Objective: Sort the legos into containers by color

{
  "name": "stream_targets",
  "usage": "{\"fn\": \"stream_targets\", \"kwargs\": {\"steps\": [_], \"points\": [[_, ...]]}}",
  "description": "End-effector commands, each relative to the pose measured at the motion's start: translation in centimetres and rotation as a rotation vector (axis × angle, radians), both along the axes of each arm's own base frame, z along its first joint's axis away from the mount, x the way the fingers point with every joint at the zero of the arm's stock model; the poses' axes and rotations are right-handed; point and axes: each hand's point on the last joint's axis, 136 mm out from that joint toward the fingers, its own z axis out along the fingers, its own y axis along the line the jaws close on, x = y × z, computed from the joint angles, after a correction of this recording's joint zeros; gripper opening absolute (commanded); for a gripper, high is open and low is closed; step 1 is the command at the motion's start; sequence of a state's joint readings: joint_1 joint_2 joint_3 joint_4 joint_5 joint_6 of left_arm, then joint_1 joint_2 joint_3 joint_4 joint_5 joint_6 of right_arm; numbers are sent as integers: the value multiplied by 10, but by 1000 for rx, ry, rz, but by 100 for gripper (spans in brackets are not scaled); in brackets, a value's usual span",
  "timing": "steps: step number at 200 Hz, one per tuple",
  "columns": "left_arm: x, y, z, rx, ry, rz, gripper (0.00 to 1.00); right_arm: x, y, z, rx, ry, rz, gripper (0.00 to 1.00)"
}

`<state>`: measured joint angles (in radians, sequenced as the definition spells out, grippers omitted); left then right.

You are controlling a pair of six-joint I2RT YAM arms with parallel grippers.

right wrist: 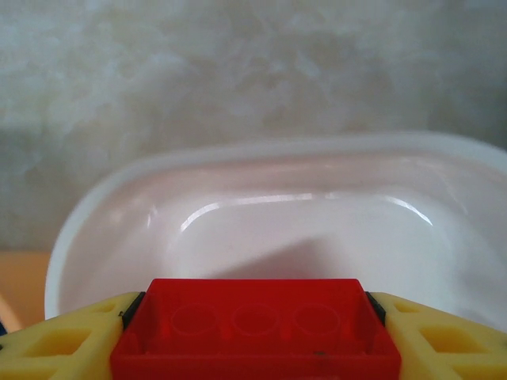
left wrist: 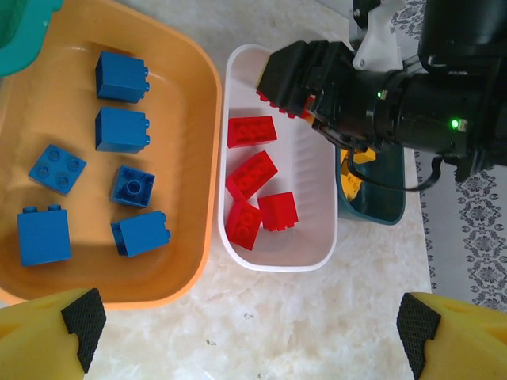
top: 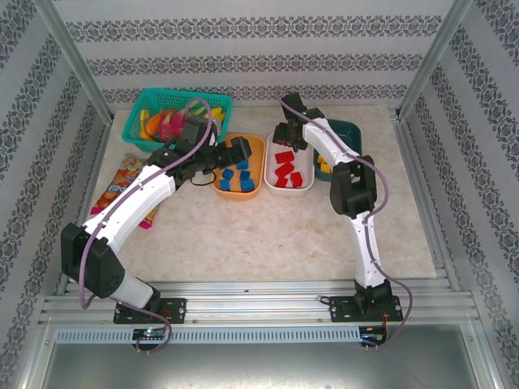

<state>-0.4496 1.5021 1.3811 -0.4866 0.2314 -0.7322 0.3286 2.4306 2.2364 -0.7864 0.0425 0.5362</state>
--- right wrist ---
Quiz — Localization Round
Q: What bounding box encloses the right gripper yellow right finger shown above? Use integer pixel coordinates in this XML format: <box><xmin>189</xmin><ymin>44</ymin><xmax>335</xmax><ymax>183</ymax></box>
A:
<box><xmin>364</xmin><ymin>291</ymin><xmax>507</xmax><ymax>380</ymax></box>

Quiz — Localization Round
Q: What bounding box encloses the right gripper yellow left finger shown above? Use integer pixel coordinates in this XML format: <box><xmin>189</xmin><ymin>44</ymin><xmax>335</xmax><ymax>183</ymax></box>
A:
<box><xmin>0</xmin><ymin>291</ymin><xmax>146</xmax><ymax>380</ymax></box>

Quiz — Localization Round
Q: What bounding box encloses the long red lego brick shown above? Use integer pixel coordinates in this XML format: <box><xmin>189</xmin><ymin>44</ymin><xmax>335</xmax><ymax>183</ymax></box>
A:
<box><xmin>109</xmin><ymin>278</ymin><xmax>403</xmax><ymax>380</ymax></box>

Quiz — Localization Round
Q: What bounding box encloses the white plastic bin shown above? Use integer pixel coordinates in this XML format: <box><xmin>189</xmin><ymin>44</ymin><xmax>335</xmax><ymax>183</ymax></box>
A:
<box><xmin>44</xmin><ymin>132</ymin><xmax>507</xmax><ymax>329</ymax></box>

